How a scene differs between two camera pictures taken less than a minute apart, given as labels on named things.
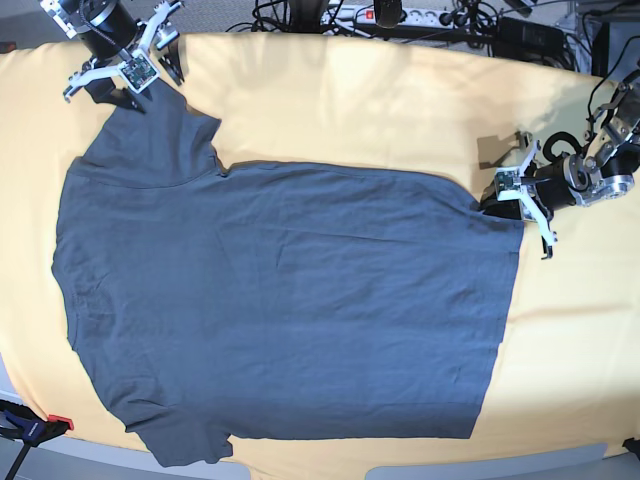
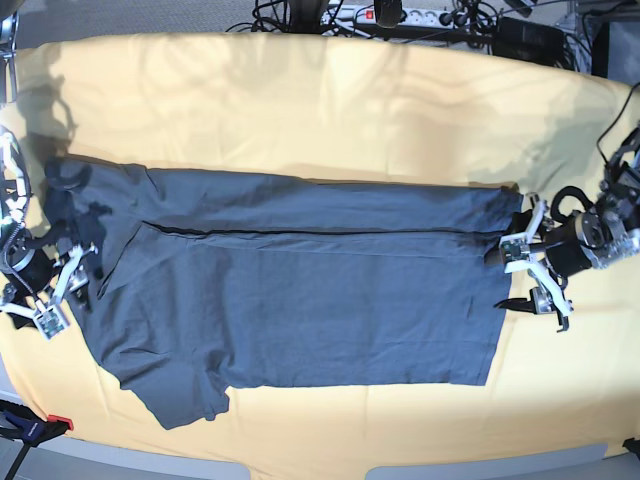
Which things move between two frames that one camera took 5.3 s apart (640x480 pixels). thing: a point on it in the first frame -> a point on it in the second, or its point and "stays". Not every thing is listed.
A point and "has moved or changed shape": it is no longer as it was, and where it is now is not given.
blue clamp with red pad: x=24 y=424 stays
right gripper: x=544 y=190 -> x=549 y=252
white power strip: x=367 y=16 stays
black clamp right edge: x=633 y=445 stays
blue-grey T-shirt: x=275 y=300 has moved or changed shape
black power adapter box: x=520 y=39 stays
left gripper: x=118 y=42 -> x=34 y=282
